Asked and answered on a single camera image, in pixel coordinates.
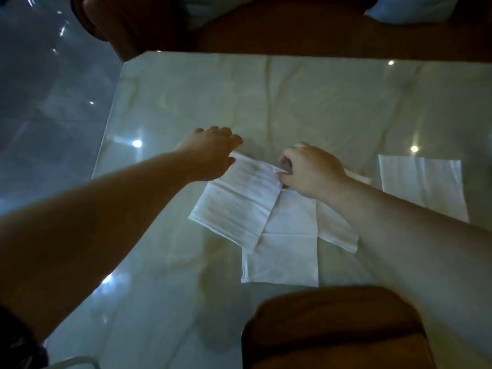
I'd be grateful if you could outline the person's left hand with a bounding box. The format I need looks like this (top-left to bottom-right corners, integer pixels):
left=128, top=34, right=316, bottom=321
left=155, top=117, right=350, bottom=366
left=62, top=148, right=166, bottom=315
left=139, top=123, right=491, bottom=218
left=175, top=126, right=243, bottom=183

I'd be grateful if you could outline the person's right hand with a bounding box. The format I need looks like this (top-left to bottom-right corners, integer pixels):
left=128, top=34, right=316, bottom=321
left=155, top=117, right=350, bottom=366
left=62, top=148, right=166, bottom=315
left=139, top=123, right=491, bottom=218
left=277, top=141, right=349, bottom=200

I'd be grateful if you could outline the white napkin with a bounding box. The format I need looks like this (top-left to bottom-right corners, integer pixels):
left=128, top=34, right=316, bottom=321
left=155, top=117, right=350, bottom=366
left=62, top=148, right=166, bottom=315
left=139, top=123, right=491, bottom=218
left=378, top=154, right=470, bottom=223
left=241, top=188, right=320, bottom=288
left=188, top=151, right=288, bottom=253
left=317, top=169, right=373, bottom=254

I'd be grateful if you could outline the brown wooden tray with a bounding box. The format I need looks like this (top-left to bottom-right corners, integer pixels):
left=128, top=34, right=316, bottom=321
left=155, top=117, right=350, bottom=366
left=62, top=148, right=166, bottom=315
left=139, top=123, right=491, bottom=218
left=241, top=286, right=437, bottom=369

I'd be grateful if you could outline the person's right forearm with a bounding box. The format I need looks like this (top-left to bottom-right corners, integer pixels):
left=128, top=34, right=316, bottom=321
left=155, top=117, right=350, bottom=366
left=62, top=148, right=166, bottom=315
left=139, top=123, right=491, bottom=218
left=326, top=176, right=492, bottom=369

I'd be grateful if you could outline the person's left forearm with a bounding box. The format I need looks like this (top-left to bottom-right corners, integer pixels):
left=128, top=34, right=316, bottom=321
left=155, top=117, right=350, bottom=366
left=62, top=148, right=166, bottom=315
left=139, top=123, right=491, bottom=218
left=0, top=149, right=193, bottom=344

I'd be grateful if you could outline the person's dark shirt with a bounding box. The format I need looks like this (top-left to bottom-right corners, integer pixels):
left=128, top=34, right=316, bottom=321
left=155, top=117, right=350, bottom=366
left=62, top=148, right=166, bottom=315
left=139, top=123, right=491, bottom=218
left=0, top=303, right=49, bottom=369

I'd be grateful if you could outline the white pillow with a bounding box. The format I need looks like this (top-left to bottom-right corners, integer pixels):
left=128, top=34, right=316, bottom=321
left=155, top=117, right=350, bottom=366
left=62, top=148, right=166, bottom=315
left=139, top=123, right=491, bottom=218
left=364, top=0, right=461, bottom=26
left=180, top=0, right=254, bottom=29

